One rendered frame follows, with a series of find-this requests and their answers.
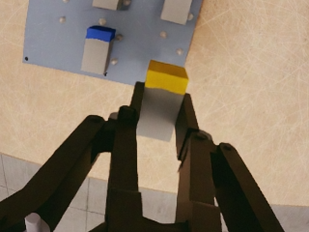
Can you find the grey block with blue end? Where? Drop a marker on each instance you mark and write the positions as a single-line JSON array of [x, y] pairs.
[[97, 49]]

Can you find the grey block with green end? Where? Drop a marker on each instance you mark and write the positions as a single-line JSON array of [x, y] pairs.
[[108, 4]]

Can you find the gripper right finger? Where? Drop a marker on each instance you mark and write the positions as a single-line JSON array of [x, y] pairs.
[[241, 202]]

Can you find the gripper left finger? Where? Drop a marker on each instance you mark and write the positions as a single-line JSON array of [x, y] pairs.
[[40, 205]]

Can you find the grey rectangular block with red end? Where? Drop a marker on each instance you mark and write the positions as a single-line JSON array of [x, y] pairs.
[[176, 10]]

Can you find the grey metal block with yellow end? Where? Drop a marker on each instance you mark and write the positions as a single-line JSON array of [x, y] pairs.
[[164, 89]]

